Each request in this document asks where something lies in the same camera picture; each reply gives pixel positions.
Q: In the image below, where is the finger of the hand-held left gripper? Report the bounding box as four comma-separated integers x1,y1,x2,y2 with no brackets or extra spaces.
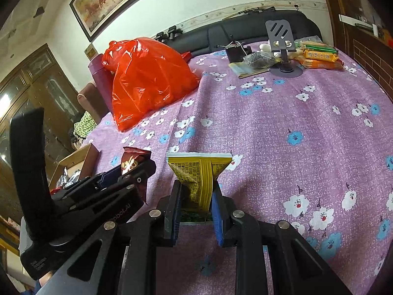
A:
52,164,123,199
66,159,156,209

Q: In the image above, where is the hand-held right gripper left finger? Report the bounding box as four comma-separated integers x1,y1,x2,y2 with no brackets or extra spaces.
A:
40,181,182,295

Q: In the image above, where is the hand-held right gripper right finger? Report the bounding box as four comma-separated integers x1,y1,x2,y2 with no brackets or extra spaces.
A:
210,181,353,295

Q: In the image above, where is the dark red snack packet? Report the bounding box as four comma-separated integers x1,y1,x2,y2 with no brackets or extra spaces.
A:
121,147,152,205

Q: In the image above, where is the brown cardboard box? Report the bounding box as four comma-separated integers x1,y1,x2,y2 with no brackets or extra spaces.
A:
47,143,100,191

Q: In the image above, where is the pile of snack packets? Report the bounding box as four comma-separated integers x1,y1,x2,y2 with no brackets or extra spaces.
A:
49,166,83,191

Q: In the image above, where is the green pea snack packet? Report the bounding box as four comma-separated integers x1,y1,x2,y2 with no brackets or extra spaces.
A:
166,152,233,222

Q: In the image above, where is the green floral cloth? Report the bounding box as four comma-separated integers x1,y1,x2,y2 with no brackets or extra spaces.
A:
74,111,99,139

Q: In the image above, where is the brown sofa chair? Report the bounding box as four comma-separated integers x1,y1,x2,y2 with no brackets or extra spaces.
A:
77,81,109,123

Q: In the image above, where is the orange plastic bag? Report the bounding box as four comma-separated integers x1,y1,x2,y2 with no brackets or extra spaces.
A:
101,37,200,132

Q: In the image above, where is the purple thermos bottle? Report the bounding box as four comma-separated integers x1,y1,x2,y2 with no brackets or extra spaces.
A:
88,53,115,114

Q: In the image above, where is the purple floral tablecloth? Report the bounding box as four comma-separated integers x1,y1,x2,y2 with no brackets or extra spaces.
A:
81,47,393,295

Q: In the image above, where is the wooden glass door cabinet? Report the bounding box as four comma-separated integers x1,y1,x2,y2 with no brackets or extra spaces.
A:
0,43,83,222

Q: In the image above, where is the paper booklet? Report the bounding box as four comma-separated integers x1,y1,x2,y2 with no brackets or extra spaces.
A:
229,61,271,79

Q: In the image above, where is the small black gadget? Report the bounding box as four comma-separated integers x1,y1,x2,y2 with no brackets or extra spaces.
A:
155,26,185,42

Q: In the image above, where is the small black device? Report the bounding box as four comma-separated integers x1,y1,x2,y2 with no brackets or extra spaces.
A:
225,41,252,63

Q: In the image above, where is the clear bag with dark contents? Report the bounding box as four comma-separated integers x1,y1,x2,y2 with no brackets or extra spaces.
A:
244,52,277,68

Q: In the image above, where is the black leather sofa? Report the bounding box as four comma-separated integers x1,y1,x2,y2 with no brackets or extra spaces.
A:
154,9,323,65

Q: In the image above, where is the white plush toy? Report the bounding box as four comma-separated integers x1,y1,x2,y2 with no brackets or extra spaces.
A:
258,41,298,60

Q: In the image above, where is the orange biscuit pack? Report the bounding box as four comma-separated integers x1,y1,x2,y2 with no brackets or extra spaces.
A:
298,58,344,71
302,51,340,62

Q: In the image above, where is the grey phone stand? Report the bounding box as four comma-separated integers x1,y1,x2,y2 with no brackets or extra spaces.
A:
266,19,304,77

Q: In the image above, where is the green striped biscuit pack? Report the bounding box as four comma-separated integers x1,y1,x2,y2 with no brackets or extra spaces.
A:
302,44,338,54

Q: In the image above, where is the wooden sideboard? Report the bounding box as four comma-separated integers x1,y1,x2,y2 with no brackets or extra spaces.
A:
338,14,393,96

